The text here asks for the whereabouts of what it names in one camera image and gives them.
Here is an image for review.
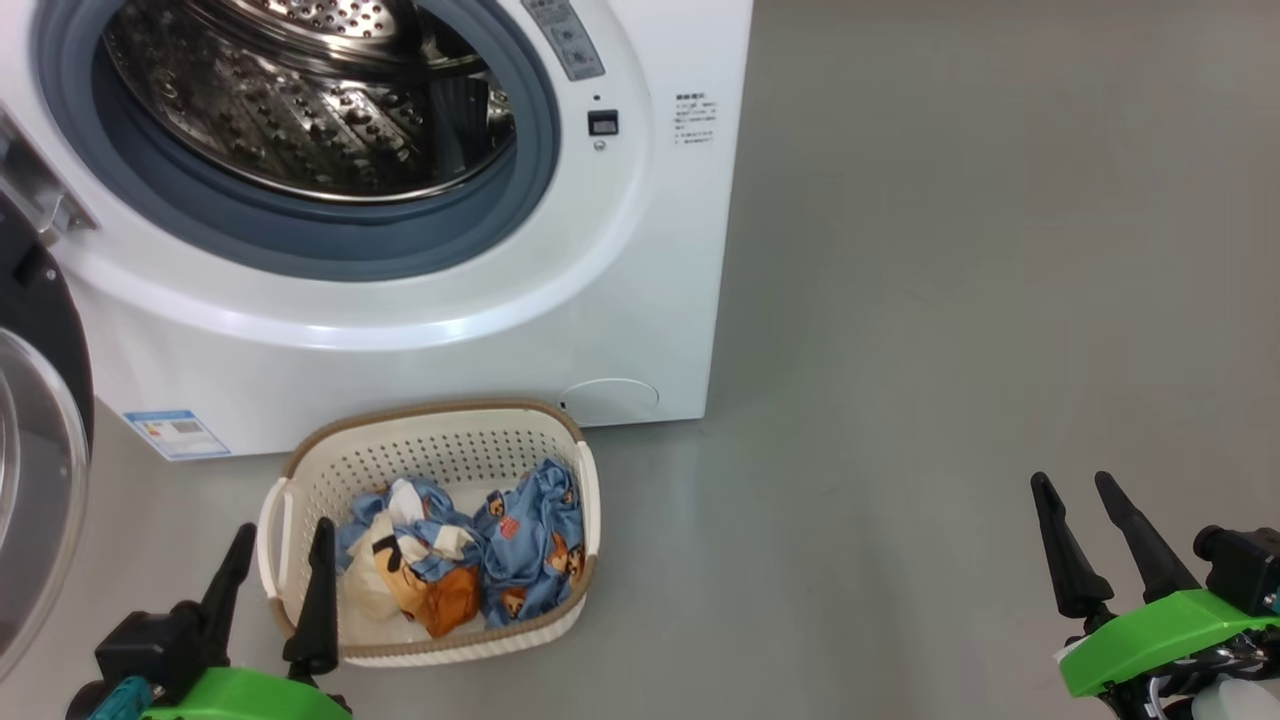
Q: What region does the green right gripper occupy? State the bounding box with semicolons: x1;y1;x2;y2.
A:
1031;471;1280;701

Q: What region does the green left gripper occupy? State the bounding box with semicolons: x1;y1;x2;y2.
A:
140;517;351;720

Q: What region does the cream orange cartoon garment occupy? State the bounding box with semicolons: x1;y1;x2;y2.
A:
335;478;486;639

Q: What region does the washing machine door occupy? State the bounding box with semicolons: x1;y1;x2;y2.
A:
0;190;96;681

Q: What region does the washer drum opening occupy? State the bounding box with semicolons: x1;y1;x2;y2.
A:
33;0;561;283

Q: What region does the metal door hinge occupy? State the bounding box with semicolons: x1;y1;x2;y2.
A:
0;110;98;241

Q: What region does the stainless steel washer drum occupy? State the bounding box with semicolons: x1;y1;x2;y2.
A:
103;0;518;201

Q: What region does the white front-load washing machine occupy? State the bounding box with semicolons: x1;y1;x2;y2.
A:
0;0;754;461

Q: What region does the blue energy label sticker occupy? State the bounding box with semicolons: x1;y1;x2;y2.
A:
124;409;231;461

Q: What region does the cream perforated laundry basket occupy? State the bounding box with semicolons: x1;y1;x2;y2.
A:
257;400;602;668

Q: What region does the round white filter cover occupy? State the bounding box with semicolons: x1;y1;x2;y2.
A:
560;378;661;425

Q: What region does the printed text label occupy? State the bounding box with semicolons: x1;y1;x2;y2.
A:
673;93;717;148

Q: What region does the grey instruction sticker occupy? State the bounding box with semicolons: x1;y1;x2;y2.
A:
520;0;606;81

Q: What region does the teal plug left camera cable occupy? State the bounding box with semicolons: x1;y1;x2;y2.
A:
85;675;153;720

